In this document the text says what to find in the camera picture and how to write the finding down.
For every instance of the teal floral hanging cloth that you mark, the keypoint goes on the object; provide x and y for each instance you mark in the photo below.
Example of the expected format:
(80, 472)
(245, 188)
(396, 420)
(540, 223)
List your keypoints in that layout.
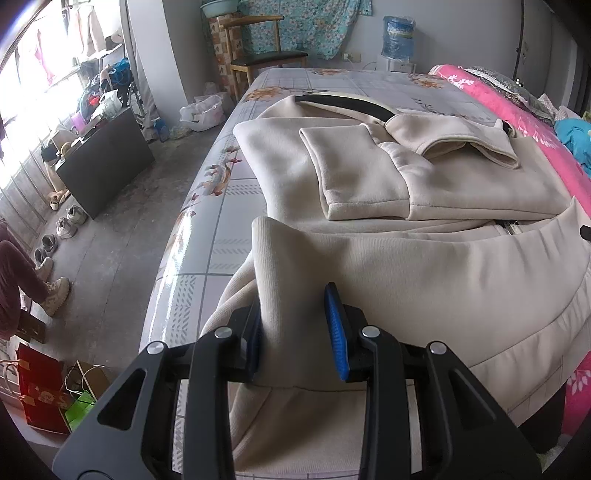
(314, 23)

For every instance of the teal plastic basin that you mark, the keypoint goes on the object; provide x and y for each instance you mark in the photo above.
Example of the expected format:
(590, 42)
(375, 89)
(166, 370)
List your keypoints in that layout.
(219, 8)

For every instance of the metal window railing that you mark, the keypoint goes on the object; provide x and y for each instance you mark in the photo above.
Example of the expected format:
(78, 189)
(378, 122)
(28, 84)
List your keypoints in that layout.
(27, 175)

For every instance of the white sneaker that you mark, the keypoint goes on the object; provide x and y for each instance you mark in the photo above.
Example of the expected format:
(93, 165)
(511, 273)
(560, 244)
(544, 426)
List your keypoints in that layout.
(76, 213)
(64, 227)

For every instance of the white plastic bag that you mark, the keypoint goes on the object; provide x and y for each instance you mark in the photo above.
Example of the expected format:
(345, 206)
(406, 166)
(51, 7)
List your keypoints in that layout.
(203, 113)

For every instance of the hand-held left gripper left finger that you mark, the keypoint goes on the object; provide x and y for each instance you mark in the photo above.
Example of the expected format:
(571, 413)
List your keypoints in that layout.
(244, 350)

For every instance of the blue slippers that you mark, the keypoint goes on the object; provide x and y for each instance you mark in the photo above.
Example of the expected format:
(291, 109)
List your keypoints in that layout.
(161, 130)

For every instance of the light blue printed cloth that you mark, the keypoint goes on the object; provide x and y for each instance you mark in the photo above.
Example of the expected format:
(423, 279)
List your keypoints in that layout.
(572, 138)

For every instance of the person in maroon trousers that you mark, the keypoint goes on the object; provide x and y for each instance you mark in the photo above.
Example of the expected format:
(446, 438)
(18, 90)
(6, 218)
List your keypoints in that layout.
(16, 277)

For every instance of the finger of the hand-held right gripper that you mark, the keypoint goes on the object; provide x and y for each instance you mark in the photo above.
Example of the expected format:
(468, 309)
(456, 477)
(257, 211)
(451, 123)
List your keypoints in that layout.
(586, 232)

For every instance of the black cabinet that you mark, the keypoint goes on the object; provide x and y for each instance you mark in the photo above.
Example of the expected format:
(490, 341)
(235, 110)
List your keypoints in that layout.
(106, 157)

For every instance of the white water dispenser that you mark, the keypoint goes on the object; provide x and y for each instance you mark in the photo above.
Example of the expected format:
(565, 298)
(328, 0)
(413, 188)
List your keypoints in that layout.
(392, 64)

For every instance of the brown paper bag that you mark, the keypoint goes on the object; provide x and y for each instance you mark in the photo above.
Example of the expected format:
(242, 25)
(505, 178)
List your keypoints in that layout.
(92, 378)

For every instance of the grey slipper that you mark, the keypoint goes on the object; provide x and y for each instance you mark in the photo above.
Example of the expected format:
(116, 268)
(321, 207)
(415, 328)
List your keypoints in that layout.
(50, 242)
(40, 255)

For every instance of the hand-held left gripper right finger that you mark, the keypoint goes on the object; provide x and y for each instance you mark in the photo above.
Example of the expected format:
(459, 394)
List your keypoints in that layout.
(338, 337)

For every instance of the white wall socket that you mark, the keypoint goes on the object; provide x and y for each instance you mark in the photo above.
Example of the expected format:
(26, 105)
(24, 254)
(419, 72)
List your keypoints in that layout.
(352, 57)

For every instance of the pile of clothes and bags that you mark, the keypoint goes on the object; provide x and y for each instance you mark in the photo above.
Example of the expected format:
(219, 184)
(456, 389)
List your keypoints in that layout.
(106, 78)

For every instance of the grey patterned cloth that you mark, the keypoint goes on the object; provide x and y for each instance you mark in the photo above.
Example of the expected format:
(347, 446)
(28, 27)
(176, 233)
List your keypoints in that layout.
(503, 83)

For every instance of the bed with plaid sheet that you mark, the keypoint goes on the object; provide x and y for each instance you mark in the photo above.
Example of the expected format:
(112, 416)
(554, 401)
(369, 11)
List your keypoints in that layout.
(221, 230)

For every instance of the green paper bag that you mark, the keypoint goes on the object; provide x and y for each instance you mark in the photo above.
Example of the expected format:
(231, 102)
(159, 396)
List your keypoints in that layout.
(79, 410)

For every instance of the wooden chair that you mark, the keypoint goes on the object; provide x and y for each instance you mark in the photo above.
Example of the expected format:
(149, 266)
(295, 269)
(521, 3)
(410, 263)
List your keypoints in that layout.
(268, 60)

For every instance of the pink floral blanket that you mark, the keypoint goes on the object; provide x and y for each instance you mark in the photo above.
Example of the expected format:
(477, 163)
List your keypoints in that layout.
(485, 92)

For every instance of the beige zip jacket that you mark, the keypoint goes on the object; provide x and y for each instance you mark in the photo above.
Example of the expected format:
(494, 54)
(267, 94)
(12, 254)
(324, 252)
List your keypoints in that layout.
(461, 286)

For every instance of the beige slipper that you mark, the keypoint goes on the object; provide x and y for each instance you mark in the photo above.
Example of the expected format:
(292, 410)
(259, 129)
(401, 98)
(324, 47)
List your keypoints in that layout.
(64, 195)
(54, 201)

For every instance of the thin black pole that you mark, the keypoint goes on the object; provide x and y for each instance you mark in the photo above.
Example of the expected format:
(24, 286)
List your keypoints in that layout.
(521, 41)

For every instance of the dark brown box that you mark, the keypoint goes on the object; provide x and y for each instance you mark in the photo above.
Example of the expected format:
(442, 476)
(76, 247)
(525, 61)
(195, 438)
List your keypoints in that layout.
(31, 328)

